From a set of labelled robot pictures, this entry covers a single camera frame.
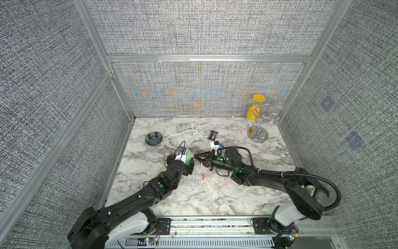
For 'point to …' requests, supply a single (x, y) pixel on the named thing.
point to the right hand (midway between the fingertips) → (193, 154)
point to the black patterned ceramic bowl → (153, 138)
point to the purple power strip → (224, 146)
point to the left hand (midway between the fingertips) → (188, 156)
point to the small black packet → (212, 135)
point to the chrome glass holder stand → (258, 134)
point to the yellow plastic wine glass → (254, 110)
